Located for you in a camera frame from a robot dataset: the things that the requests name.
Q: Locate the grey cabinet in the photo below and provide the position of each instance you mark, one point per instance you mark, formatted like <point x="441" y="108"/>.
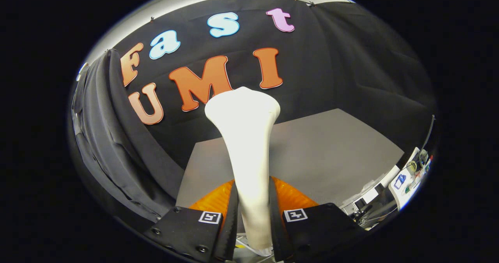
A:
<point x="331" y="150"/>

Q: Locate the grey button-up shirt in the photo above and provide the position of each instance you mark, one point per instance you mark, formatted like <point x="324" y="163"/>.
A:
<point x="105" y="138"/>

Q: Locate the white desk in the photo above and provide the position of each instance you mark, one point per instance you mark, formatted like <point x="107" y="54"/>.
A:
<point x="401" y="194"/>

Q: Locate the white garment steamer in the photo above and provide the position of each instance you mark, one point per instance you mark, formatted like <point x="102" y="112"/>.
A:
<point x="245" y="138"/>

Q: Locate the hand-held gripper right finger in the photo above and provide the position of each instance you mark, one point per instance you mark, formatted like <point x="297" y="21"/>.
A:
<point x="276" y="224"/>

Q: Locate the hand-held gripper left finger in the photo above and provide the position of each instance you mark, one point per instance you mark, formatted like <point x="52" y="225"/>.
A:
<point x="230" y="224"/>

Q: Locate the small blue item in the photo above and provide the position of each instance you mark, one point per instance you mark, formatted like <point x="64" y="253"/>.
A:
<point x="399" y="182"/>

